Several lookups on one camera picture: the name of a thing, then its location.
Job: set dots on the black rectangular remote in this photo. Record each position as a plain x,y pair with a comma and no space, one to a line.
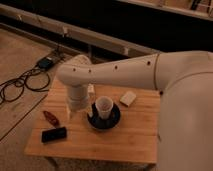
54,134

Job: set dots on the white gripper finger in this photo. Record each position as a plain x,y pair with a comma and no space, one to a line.
69,113
91,110

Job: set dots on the wooden table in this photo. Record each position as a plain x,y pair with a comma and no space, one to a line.
133,139

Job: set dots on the small white box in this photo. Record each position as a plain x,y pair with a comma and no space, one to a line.
128,98

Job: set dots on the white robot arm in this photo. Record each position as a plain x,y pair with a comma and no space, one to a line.
185,81

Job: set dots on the white paper cup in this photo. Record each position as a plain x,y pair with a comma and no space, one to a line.
104,106

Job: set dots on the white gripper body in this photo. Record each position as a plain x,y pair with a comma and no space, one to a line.
78,97

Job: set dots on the red-brown small object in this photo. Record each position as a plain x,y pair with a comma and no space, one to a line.
52,119

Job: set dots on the black power adapter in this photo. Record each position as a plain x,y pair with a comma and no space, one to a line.
45,63

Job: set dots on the black round plate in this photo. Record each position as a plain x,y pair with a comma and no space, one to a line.
103,124

